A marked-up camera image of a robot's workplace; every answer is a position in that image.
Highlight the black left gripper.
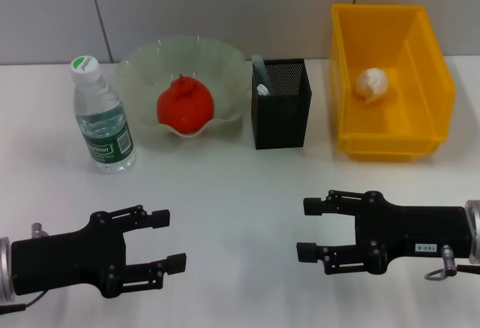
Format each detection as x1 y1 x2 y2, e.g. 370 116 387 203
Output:
10 203 188 299

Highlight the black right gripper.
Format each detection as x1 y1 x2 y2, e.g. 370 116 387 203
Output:
295 188 473 276

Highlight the clear green-label water bottle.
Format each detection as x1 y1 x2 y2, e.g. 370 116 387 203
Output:
70 54 137 174

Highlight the red-orange toy orange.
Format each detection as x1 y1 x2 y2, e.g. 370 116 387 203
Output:
156 74 216 136

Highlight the white paper ball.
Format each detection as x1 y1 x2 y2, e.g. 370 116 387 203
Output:
355 67 392 105

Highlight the grey marker pen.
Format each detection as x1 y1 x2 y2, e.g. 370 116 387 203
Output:
251 54 275 95

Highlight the black mesh pen holder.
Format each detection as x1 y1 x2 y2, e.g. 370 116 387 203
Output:
251 58 314 151

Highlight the pale green wavy glass plate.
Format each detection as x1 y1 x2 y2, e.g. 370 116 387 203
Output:
114 34 253 142

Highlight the yellow plastic storage bin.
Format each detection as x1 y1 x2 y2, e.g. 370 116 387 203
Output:
329 3 458 163

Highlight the left gripper cable with plugs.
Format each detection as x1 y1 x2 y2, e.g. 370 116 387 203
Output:
0 221 50 314

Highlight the gripper cable with plugs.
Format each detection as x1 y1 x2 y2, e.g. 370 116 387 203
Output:
424 244 480 281
0 221 50 314

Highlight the right gripper cable with plugs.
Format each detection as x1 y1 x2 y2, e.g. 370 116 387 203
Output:
424 244 480 281

